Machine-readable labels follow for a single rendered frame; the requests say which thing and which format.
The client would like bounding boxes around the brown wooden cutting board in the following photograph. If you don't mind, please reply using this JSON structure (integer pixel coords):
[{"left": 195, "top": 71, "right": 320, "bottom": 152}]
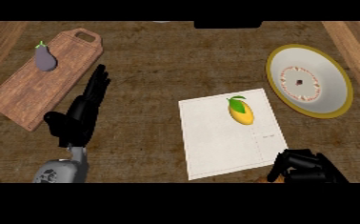
[{"left": 0, "top": 28, "right": 105, "bottom": 132}]

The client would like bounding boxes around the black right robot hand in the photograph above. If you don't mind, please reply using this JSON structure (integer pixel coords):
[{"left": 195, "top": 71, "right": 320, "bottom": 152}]
[{"left": 265, "top": 149, "right": 350, "bottom": 184}]

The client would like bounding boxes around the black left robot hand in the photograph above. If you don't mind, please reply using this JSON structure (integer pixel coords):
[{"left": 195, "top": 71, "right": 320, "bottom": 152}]
[{"left": 43, "top": 63, "right": 112, "bottom": 149}]

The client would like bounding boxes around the yellow mango with green leaf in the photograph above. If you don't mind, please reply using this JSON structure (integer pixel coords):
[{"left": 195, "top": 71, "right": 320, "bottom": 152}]
[{"left": 224, "top": 95, "right": 255, "bottom": 126}]

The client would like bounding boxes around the white bowl with yellow rim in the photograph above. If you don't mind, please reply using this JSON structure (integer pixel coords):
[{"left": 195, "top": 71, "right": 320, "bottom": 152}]
[{"left": 264, "top": 43, "right": 354, "bottom": 120}]

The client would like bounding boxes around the white placemat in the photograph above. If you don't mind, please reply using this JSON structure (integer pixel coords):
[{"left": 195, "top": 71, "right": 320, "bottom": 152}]
[{"left": 177, "top": 88, "right": 289, "bottom": 181}]

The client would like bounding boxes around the purple eggplant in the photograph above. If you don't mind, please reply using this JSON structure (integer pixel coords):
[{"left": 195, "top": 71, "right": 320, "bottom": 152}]
[{"left": 34, "top": 40, "right": 59, "bottom": 72}]

